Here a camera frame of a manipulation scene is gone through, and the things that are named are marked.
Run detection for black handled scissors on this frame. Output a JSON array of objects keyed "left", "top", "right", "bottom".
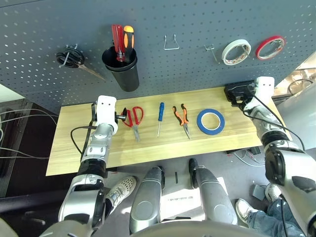
[{"left": 56, "top": 44, "right": 107, "bottom": 81}]

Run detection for red handled scissors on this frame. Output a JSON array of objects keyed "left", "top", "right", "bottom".
[{"left": 120, "top": 106, "right": 144, "bottom": 143}]

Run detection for clear red handled screwdriver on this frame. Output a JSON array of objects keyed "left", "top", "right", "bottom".
[{"left": 111, "top": 24, "right": 124, "bottom": 62}]

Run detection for silver robot right leg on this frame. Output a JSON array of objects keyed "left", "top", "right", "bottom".
[{"left": 189, "top": 158, "right": 238, "bottom": 225}]

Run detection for orange black handled screwdriver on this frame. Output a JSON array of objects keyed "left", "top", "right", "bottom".
[{"left": 122, "top": 25, "right": 135, "bottom": 62}]

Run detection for blue jeans leg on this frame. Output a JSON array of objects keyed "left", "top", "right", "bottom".
[{"left": 248, "top": 197, "right": 307, "bottom": 237}]

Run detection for thin grey cable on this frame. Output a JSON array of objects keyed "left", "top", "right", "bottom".
[
  {"left": 0, "top": 108, "right": 59, "bottom": 125},
  {"left": 0, "top": 147, "right": 50, "bottom": 160}
]

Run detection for grey foot pedal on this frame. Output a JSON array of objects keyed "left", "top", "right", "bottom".
[{"left": 251, "top": 185, "right": 267, "bottom": 199}]

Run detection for orange black pliers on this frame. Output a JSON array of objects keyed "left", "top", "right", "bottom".
[{"left": 172, "top": 103, "right": 191, "bottom": 140}]

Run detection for white tape roll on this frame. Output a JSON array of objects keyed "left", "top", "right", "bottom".
[{"left": 221, "top": 39, "right": 252, "bottom": 66}]

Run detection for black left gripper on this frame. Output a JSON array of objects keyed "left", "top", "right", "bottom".
[{"left": 91, "top": 102, "right": 129, "bottom": 124}]

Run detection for white machine housing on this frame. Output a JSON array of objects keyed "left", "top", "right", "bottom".
[{"left": 273, "top": 81, "right": 316, "bottom": 151}]

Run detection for silver robot leg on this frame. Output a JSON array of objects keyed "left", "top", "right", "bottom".
[
  {"left": 129, "top": 165, "right": 165, "bottom": 234},
  {"left": 189, "top": 158, "right": 238, "bottom": 225}
]

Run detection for silver wire pliers holder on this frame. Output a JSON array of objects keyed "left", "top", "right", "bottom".
[{"left": 163, "top": 34, "right": 180, "bottom": 51}]

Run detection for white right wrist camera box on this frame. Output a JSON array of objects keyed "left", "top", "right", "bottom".
[{"left": 255, "top": 77, "right": 276, "bottom": 105}]

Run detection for white floor cable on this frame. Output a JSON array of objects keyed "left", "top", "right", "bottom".
[{"left": 233, "top": 149, "right": 266, "bottom": 166}]

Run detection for red tape roll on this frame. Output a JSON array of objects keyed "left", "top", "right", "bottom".
[{"left": 255, "top": 36, "right": 286, "bottom": 61}]

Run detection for black cup holder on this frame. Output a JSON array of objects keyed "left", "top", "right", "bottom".
[{"left": 101, "top": 46, "right": 140, "bottom": 92}]

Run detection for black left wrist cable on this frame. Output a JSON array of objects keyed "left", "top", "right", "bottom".
[{"left": 71, "top": 125, "right": 97, "bottom": 155}]

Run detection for white perforated sneaker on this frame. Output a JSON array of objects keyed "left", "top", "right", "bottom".
[{"left": 106, "top": 176, "right": 137, "bottom": 215}]

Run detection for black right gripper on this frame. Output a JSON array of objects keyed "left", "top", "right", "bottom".
[{"left": 232, "top": 95, "right": 256, "bottom": 107}]

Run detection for thin looped cable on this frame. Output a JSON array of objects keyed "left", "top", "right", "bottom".
[{"left": 287, "top": 78, "right": 315, "bottom": 96}]

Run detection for grey pegboard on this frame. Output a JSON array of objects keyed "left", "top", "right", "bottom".
[{"left": 0, "top": 0, "right": 316, "bottom": 114}]

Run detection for blue tape roll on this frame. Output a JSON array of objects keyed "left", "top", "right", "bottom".
[{"left": 197, "top": 108, "right": 226, "bottom": 136}]

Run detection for white paper sheet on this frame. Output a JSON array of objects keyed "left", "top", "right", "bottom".
[{"left": 160, "top": 176, "right": 228, "bottom": 220}]

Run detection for blue handled screwdriver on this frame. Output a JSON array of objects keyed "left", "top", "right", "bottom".
[{"left": 157, "top": 102, "right": 165, "bottom": 138}]

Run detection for white grey sneaker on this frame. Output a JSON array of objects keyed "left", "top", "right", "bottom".
[
  {"left": 235, "top": 198, "right": 260, "bottom": 227},
  {"left": 265, "top": 184, "right": 282, "bottom": 203}
]

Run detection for silver robot left leg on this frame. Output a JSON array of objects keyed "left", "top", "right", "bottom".
[{"left": 129, "top": 165, "right": 165, "bottom": 234}]

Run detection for grey robot torso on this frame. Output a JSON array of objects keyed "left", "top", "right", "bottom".
[{"left": 128, "top": 219, "right": 262, "bottom": 237}]

